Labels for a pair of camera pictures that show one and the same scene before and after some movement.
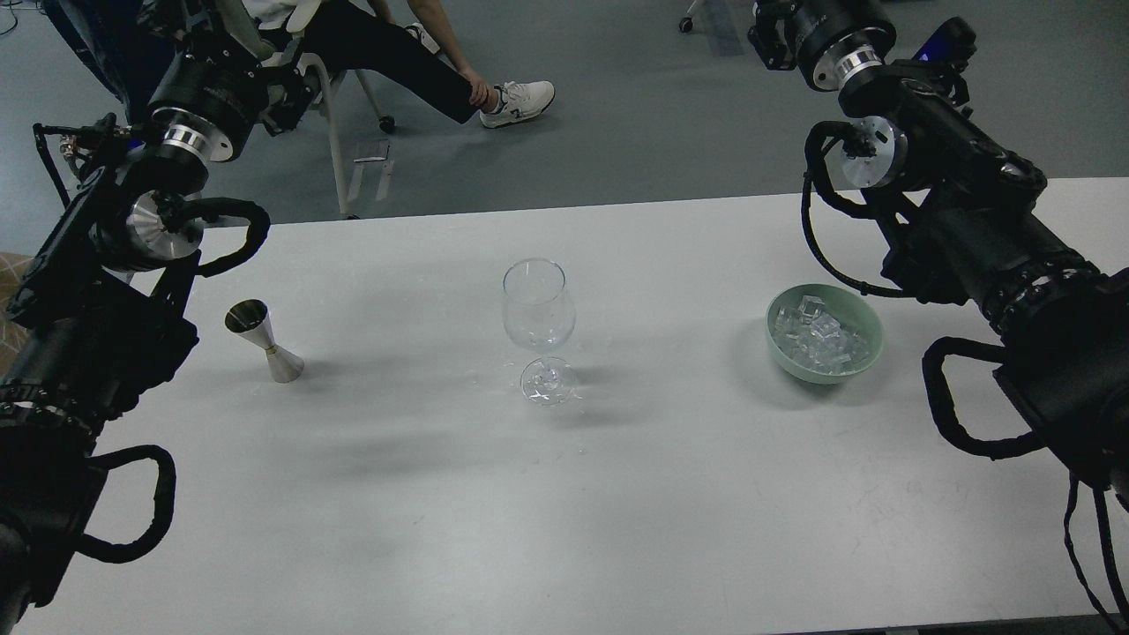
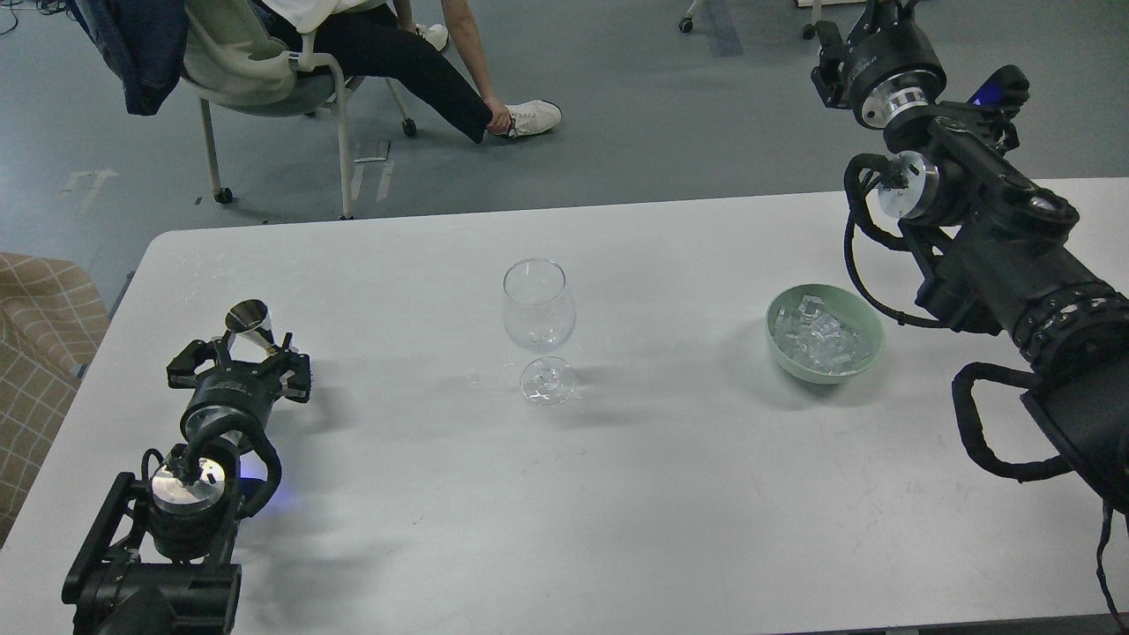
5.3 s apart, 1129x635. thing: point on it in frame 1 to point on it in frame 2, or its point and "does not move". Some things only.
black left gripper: x=225 y=78 to x=237 y=388
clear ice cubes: x=817 y=339 does not move
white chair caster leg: x=686 y=23 does not move
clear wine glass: x=539 y=310 does not move
